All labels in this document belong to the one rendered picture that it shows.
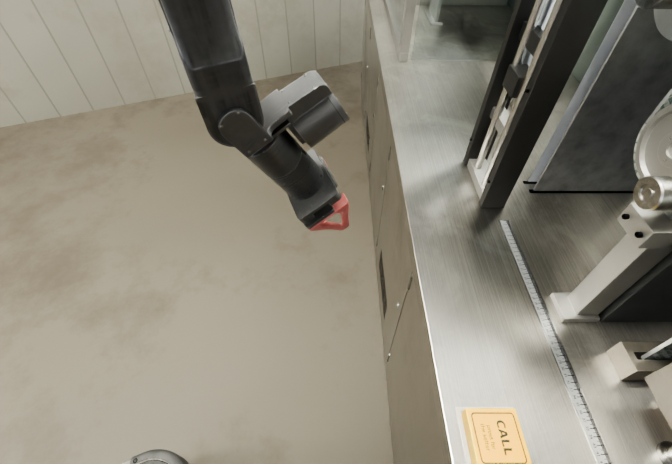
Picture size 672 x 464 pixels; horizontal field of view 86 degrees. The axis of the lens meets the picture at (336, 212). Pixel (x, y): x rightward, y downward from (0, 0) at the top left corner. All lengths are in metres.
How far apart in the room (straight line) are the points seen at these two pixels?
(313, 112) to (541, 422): 0.52
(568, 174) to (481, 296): 0.36
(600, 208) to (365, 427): 1.04
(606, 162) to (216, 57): 0.80
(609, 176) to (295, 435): 1.24
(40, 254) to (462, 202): 2.04
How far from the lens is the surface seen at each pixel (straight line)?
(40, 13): 3.08
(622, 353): 0.72
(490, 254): 0.76
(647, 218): 0.58
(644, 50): 0.80
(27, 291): 2.21
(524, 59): 0.79
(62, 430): 1.78
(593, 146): 0.89
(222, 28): 0.35
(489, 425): 0.59
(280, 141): 0.42
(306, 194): 0.48
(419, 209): 0.79
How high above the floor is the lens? 1.47
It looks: 48 degrees down
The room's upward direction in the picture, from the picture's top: straight up
